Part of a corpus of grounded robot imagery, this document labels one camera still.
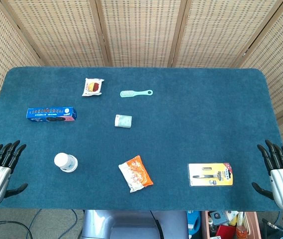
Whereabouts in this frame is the white paper cup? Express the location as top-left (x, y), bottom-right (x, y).
top-left (54, 152), bottom-right (79, 173)

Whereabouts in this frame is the pink storage box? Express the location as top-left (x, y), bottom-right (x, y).
top-left (200, 211), bottom-right (263, 239)

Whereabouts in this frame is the red box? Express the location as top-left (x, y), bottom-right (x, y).
top-left (215, 225), bottom-right (237, 239)

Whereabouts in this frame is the razor in yellow blister pack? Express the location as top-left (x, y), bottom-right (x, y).
top-left (188, 162), bottom-right (234, 187)

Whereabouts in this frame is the blue cookie box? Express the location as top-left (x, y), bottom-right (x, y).
top-left (26, 107), bottom-right (78, 123)

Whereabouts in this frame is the blue plastic object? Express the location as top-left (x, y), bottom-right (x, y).
top-left (187, 211), bottom-right (202, 237)

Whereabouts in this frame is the blue table carpet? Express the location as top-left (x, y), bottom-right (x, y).
top-left (0, 66), bottom-right (283, 212)

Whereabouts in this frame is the grey robot torso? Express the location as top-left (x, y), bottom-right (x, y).
top-left (81, 210), bottom-right (189, 239)

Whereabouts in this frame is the white snack packet red yellow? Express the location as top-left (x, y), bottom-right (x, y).
top-left (82, 77), bottom-right (105, 97)

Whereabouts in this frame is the orange white snack bag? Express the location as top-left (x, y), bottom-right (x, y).
top-left (118, 155), bottom-right (154, 193)

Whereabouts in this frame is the pale green tissue pack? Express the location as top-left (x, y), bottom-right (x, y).
top-left (114, 114), bottom-right (133, 128)

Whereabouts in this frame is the mint green hairbrush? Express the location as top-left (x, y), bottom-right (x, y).
top-left (119, 89), bottom-right (154, 98)

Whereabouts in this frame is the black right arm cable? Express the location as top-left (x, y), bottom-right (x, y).
top-left (262, 218), bottom-right (283, 230)

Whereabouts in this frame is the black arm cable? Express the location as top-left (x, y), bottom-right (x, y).
top-left (0, 220), bottom-right (34, 239)
top-left (262, 218), bottom-right (283, 230)

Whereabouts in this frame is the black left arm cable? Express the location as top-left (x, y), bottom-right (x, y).
top-left (0, 220), bottom-right (34, 239)

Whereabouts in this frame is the blue floor cable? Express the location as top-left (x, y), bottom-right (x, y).
top-left (29, 209), bottom-right (79, 239)

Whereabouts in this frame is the black torso cable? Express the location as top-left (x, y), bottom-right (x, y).
top-left (149, 210), bottom-right (166, 239)

